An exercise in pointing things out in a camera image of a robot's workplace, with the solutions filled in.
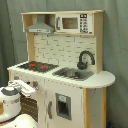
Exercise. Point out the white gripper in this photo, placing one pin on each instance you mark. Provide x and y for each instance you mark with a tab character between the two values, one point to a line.
22	87

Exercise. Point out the white toy oven door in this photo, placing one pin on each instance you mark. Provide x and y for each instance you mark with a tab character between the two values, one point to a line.
33	107

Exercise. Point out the white toy microwave door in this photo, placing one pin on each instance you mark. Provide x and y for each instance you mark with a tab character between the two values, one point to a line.
74	23

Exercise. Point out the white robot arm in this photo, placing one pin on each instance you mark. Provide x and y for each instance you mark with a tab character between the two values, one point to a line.
10	98

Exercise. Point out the wooden toy kitchen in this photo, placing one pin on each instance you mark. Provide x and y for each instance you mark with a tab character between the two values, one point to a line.
63	50

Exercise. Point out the black toy stovetop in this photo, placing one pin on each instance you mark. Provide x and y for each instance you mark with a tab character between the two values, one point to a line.
38	66

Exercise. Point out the white fridge door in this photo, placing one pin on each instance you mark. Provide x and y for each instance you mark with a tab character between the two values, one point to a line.
64	108

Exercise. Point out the grey toy sink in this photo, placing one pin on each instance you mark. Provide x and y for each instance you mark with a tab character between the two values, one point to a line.
73	74

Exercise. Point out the black toy faucet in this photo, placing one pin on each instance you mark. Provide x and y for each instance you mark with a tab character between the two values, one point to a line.
82	64

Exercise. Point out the grey range hood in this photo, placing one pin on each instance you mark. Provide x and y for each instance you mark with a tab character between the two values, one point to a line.
40	26

